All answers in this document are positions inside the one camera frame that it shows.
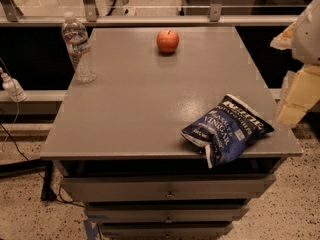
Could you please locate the top grey drawer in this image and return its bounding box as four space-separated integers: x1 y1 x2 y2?
61 174 276 202

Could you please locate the grey drawer cabinet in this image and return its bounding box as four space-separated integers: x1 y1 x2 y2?
39 26 304 240

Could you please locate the metal window rail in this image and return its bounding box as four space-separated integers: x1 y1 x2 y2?
1 0 297 26

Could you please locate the grey drawer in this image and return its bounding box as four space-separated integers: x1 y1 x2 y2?
61 174 276 202
86 204 248 223
100 222 233 239

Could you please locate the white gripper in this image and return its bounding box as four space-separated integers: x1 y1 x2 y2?
270 0 320 127

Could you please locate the bottom grey drawer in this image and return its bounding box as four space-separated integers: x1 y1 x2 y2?
100 222 233 239

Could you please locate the black floor cable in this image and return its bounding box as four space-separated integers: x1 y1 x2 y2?
0 122 84 208

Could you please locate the clear plastic water bottle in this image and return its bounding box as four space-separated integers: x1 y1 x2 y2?
61 12 97 83

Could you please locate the red apple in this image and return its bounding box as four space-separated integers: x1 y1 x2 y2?
157 30 179 54

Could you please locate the black floor stand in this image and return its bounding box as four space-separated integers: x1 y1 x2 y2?
0 158 57 202

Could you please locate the middle grey drawer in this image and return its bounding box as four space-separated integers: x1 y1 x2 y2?
86 204 248 223

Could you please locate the blue chip bag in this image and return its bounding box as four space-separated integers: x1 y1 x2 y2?
181 94 274 168

